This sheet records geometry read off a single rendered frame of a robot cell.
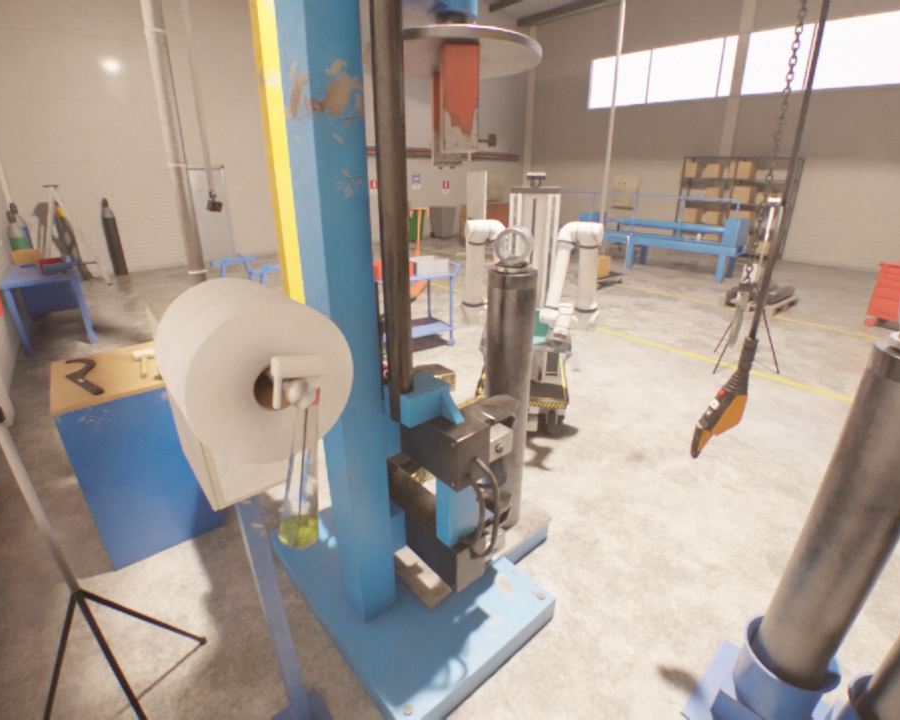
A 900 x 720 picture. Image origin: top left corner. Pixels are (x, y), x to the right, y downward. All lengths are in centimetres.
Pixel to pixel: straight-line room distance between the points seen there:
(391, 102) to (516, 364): 116
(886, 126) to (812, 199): 196
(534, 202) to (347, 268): 216
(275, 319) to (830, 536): 153
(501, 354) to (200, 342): 146
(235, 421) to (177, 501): 210
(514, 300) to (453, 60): 90
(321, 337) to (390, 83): 78
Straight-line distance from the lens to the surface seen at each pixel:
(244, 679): 229
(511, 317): 189
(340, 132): 136
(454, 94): 145
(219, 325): 68
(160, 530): 289
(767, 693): 209
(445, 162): 181
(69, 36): 1230
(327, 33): 139
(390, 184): 130
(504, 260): 189
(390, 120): 131
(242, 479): 109
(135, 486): 272
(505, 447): 163
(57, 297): 814
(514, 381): 201
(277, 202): 405
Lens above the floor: 184
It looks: 22 degrees down
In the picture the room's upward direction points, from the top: straight up
